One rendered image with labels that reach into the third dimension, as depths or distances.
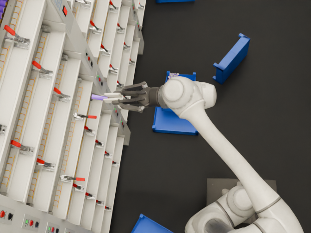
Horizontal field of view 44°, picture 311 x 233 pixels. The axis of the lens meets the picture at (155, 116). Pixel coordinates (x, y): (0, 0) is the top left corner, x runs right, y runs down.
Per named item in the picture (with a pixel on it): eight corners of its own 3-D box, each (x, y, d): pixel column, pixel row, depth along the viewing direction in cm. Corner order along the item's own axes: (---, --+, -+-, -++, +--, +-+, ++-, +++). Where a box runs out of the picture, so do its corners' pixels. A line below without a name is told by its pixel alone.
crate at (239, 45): (246, 54, 275) (237, 48, 277) (250, 38, 256) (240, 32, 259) (221, 85, 268) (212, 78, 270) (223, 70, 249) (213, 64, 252)
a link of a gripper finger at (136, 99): (147, 100, 152) (147, 103, 152) (121, 103, 156) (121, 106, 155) (144, 95, 149) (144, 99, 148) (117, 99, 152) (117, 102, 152)
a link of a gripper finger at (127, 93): (145, 94, 149) (146, 90, 150) (119, 92, 153) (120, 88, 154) (148, 98, 153) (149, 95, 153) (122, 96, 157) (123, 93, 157)
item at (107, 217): (123, 139, 247) (126, 132, 234) (107, 238, 225) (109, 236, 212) (91, 133, 244) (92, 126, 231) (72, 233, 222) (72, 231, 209)
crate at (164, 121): (200, 107, 263) (200, 102, 256) (198, 135, 256) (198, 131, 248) (157, 104, 267) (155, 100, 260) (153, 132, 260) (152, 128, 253)
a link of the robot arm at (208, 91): (179, 83, 152) (169, 79, 140) (219, 82, 147) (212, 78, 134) (179, 111, 152) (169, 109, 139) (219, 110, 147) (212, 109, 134)
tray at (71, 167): (92, 85, 177) (93, 76, 168) (65, 221, 155) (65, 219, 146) (47, 76, 174) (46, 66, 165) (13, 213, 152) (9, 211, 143)
